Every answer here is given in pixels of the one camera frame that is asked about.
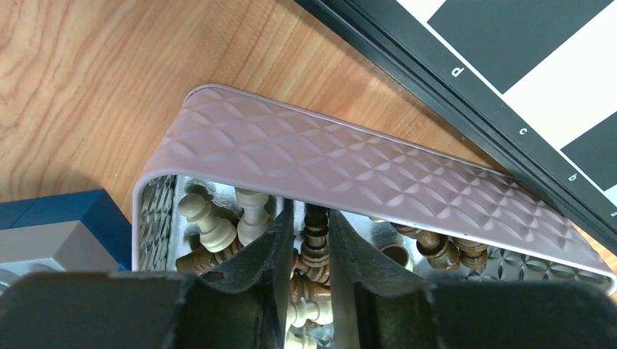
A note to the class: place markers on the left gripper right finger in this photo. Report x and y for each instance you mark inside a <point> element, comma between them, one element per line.
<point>379,304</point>

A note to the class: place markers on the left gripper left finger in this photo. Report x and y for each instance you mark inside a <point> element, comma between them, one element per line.
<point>242,303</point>

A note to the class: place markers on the dark brown chess piece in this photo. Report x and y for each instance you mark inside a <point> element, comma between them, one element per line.
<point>314,251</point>

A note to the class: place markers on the folding chess board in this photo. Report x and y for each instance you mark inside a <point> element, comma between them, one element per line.
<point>532,83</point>

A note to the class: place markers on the white chess pawn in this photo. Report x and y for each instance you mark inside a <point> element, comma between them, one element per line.
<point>215,233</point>

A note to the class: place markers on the white chess piece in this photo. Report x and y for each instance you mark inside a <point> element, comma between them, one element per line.
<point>255,219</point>

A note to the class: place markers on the blue lego brick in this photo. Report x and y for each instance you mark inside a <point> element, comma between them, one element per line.
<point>94,208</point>

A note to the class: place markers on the pink tin box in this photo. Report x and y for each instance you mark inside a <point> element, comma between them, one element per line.
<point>224,138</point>

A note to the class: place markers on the grey lego brick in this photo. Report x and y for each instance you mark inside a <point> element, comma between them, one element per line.
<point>63,246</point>

